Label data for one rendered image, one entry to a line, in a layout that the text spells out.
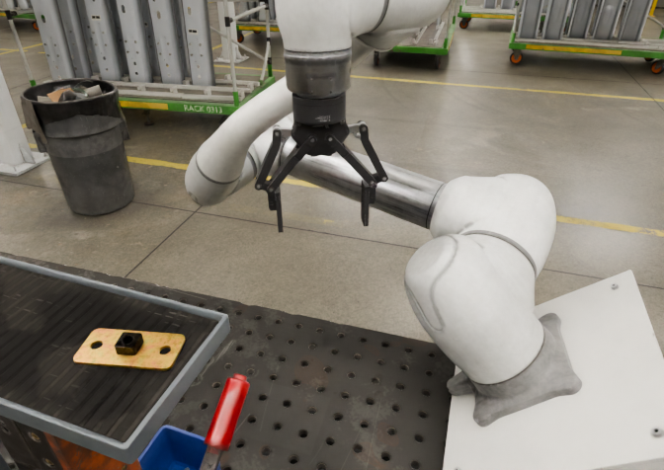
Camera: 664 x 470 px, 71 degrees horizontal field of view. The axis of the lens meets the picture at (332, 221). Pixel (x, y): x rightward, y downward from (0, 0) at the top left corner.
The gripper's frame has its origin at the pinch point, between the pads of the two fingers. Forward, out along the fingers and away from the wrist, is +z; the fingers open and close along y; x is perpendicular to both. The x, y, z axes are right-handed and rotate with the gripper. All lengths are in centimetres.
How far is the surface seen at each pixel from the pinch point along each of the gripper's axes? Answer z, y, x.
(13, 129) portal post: 65, -195, 279
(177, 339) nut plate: -7.9, -15.6, -33.7
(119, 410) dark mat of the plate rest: -7.3, -18.9, -40.1
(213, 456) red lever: -3.3, -12.3, -41.9
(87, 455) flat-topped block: 7.9, -27.7, -32.3
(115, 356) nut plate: -7.9, -20.4, -35.1
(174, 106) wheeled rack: 66, -92, 327
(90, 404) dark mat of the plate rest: -7.3, -21.2, -39.3
